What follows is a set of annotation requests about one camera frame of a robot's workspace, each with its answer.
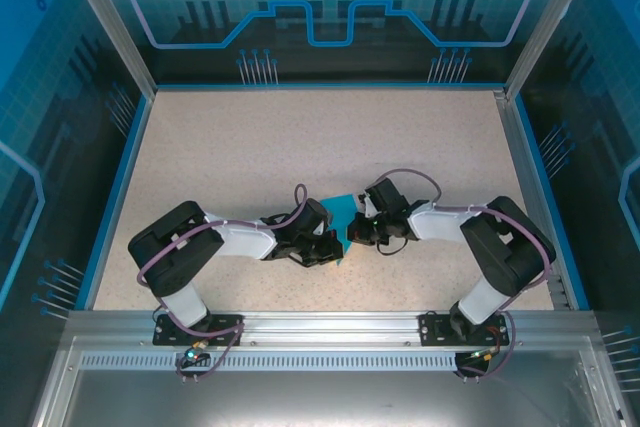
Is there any blue paper sheet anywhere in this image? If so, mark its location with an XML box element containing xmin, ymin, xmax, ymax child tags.
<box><xmin>319</xmin><ymin>193</ymin><xmax>359</xmax><ymax>268</ymax></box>

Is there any grey metal tray panel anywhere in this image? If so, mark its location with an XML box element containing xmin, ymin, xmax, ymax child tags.
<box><xmin>27</xmin><ymin>336</ymin><xmax>629</xmax><ymax>427</ymax></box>

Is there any aluminium side rail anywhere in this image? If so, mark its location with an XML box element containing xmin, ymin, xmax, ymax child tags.
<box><xmin>492</xmin><ymin>88</ymin><xmax>572</xmax><ymax>312</ymax></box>

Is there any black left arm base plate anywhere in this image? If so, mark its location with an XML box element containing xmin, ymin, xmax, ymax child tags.
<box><xmin>152</xmin><ymin>313</ymin><xmax>246</xmax><ymax>348</ymax></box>

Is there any aluminium mounting rail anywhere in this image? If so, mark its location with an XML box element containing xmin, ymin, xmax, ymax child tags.
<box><xmin>64</xmin><ymin>309</ymin><xmax>599</xmax><ymax>351</ymax></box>

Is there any blue table border strip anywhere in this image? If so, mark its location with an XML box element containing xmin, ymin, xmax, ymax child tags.
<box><xmin>82</xmin><ymin>94</ymin><xmax>155</xmax><ymax>312</ymax></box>
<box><xmin>512</xmin><ymin>95</ymin><xmax>591</xmax><ymax>312</ymax></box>

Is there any slotted aluminium cable duct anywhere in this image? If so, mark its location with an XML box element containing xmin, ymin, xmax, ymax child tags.
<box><xmin>78</xmin><ymin>352</ymin><xmax>464</xmax><ymax>371</ymax></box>

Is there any cable connector with green light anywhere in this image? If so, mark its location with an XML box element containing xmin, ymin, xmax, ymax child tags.
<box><xmin>467</xmin><ymin>345</ymin><xmax>504</xmax><ymax>364</ymax></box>
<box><xmin>180</xmin><ymin>339</ymin><xmax>210</xmax><ymax>364</ymax></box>

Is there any aluminium frame post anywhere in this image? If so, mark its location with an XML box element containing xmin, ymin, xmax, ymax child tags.
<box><xmin>501</xmin><ymin>0</ymin><xmax>605</xmax><ymax>101</ymax></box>
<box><xmin>55</xmin><ymin>0</ymin><xmax>160</xmax><ymax>99</ymax></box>

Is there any thin black right gripper cable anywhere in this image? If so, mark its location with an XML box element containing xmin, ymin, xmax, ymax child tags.
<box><xmin>376</xmin><ymin>233</ymin><xmax>410</xmax><ymax>257</ymax></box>

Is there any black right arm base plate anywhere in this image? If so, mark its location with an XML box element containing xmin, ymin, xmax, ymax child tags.
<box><xmin>418</xmin><ymin>311</ymin><xmax>507</xmax><ymax>348</ymax></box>

